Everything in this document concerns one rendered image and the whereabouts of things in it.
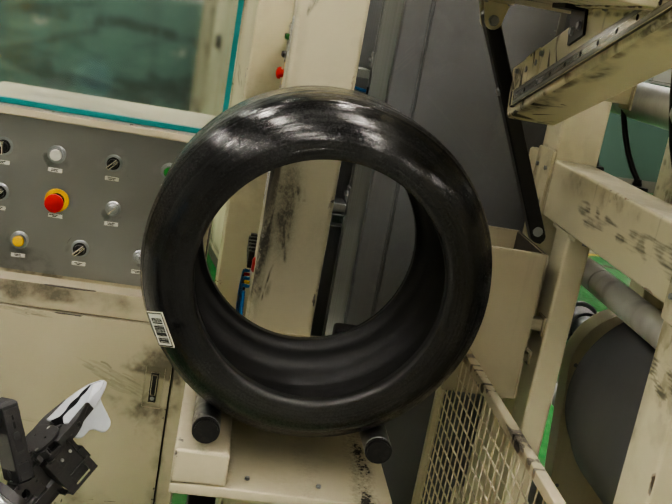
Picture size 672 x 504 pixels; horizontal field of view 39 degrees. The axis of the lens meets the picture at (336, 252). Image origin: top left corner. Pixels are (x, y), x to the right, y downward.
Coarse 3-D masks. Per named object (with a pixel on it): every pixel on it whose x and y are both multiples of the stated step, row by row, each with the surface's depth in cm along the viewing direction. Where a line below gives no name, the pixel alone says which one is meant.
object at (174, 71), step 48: (0, 0) 189; (48, 0) 190; (96, 0) 191; (144, 0) 192; (192, 0) 192; (240, 0) 193; (0, 48) 192; (48, 48) 192; (96, 48) 193; (144, 48) 194; (192, 48) 195; (0, 96) 194; (48, 96) 195; (96, 96) 196; (144, 96) 197; (192, 96) 197
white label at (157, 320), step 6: (150, 312) 144; (156, 312) 143; (162, 312) 142; (150, 318) 145; (156, 318) 144; (162, 318) 142; (156, 324) 144; (162, 324) 143; (156, 330) 145; (162, 330) 144; (168, 330) 143; (156, 336) 146; (162, 336) 144; (168, 336) 143; (162, 342) 145; (168, 342) 144
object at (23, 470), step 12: (0, 408) 124; (12, 408) 124; (0, 420) 124; (12, 420) 124; (0, 432) 125; (12, 432) 124; (24, 432) 126; (0, 444) 126; (12, 444) 124; (24, 444) 126; (0, 456) 127; (12, 456) 125; (24, 456) 126; (12, 468) 125; (24, 468) 126; (12, 480) 126; (24, 480) 126
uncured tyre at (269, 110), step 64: (256, 128) 137; (320, 128) 137; (384, 128) 139; (192, 192) 138; (448, 192) 141; (192, 256) 139; (448, 256) 143; (192, 320) 142; (384, 320) 173; (448, 320) 146; (192, 384) 148; (256, 384) 147; (320, 384) 171; (384, 384) 148
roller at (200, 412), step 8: (200, 400) 155; (200, 408) 152; (208, 408) 151; (216, 408) 153; (200, 416) 149; (208, 416) 149; (216, 416) 150; (192, 424) 149; (200, 424) 148; (208, 424) 148; (216, 424) 148; (192, 432) 148; (200, 432) 148; (208, 432) 148; (216, 432) 148; (200, 440) 148; (208, 440) 149
